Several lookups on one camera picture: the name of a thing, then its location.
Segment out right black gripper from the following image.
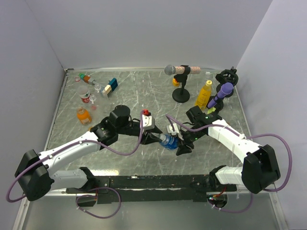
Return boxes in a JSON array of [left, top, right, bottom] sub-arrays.
[[174, 126, 205, 156]]

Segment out blue label water bottle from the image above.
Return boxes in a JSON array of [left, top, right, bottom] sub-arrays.
[[158, 134, 178, 150]]

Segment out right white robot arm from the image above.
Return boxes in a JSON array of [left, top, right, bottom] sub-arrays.
[[167, 106, 281, 194]]

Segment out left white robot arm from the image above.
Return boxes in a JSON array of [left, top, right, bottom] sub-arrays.
[[15, 105, 162, 201]]

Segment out tall yellow juice bottle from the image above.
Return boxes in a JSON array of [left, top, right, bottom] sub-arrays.
[[195, 80, 212, 110]]

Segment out open orange juice bottle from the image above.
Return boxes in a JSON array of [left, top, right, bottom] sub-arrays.
[[76, 106, 92, 125]]

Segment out clear bottle at back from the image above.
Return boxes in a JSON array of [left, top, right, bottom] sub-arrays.
[[205, 71, 211, 81]]

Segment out red label clear bottle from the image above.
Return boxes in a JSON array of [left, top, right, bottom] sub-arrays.
[[77, 85, 91, 103]]

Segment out yellow toy brick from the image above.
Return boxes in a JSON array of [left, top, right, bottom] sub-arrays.
[[172, 78, 180, 87]]

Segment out blue and wood block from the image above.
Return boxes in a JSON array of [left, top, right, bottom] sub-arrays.
[[102, 78, 118, 97]]

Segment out pink glitter microphone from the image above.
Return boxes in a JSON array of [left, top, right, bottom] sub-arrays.
[[164, 65, 201, 76]]

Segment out clear small cup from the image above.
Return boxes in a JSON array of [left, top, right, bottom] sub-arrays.
[[94, 84, 101, 92], [89, 94, 97, 104]]

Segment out purple microphone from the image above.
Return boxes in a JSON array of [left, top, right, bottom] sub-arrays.
[[207, 82, 234, 109]]

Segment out black round holder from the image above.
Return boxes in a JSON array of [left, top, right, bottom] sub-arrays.
[[215, 67, 238, 92]]

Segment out colourful block stack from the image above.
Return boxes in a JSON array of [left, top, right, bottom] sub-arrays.
[[79, 73, 97, 85]]

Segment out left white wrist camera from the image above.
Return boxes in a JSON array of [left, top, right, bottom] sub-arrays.
[[142, 109, 155, 130]]

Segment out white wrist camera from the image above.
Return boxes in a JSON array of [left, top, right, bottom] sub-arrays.
[[166, 123, 180, 136], [142, 109, 155, 130]]

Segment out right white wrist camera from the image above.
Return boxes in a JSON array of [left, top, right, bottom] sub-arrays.
[[166, 123, 180, 136]]

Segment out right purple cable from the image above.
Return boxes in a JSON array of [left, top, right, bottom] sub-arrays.
[[165, 114, 293, 213]]

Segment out purple cable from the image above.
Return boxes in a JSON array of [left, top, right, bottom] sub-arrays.
[[6, 115, 144, 220], [165, 114, 293, 213]]

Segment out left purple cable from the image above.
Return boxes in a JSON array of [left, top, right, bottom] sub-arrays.
[[6, 115, 144, 220]]

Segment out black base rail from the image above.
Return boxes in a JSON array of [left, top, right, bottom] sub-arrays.
[[66, 174, 237, 204]]

